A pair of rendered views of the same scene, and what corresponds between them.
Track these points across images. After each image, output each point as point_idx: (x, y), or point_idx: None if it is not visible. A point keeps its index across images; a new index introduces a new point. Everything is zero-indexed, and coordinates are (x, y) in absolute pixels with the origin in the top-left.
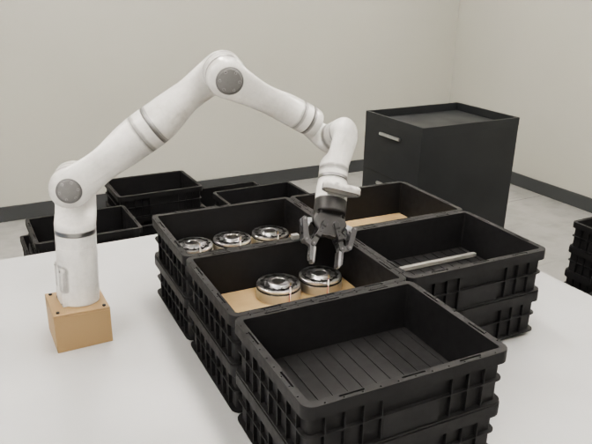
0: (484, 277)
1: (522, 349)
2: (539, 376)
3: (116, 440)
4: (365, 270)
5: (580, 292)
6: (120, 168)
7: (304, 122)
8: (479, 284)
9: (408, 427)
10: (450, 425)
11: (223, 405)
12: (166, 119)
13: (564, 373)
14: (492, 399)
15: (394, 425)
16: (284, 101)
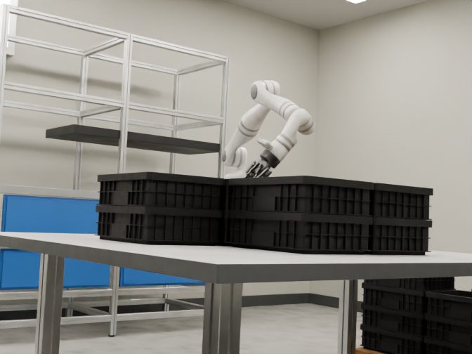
0: (269, 191)
1: (274, 252)
2: (237, 251)
3: None
4: None
5: (409, 262)
6: (235, 144)
7: (281, 112)
8: (267, 195)
9: (119, 202)
10: (129, 209)
11: None
12: (245, 116)
13: (246, 252)
14: (147, 204)
15: (116, 199)
16: (273, 100)
